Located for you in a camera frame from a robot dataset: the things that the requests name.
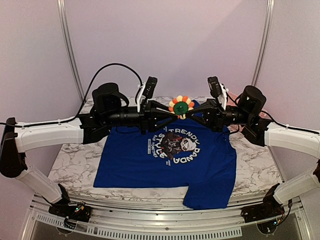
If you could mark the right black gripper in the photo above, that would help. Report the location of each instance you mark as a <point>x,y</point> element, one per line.
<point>219,115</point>

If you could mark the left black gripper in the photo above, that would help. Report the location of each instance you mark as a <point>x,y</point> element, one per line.
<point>148,118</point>

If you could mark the orange yellow flower brooch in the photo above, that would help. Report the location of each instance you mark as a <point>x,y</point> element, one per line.
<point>180,105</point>

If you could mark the blue printed t-shirt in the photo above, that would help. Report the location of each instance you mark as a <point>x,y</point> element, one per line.
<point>182,154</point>

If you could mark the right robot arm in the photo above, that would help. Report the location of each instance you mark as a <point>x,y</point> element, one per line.
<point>264,132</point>

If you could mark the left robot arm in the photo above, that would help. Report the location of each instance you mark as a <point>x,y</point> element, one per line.
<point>110,109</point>

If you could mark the pink plastic basket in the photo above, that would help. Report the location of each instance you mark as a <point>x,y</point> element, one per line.
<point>233,97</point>

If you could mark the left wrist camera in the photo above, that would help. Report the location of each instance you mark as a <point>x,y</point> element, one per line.
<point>145,92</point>

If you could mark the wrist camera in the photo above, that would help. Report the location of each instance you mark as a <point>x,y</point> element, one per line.
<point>145,92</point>
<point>218,91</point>

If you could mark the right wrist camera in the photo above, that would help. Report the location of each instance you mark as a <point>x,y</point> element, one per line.
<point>218,91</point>

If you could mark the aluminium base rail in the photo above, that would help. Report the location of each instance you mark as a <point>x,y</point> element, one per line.
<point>163,219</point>

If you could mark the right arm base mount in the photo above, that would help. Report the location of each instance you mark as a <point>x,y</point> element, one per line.
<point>261,211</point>

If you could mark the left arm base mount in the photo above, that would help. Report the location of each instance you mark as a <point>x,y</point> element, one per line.
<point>77,211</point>

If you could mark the right aluminium frame post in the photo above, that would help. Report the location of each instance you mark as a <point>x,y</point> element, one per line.
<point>264,42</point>

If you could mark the aluminium frame post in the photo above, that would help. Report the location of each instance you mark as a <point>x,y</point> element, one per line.
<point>264,42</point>
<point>69,48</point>

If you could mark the left aluminium frame post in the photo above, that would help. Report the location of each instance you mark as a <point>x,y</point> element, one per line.
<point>69,48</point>

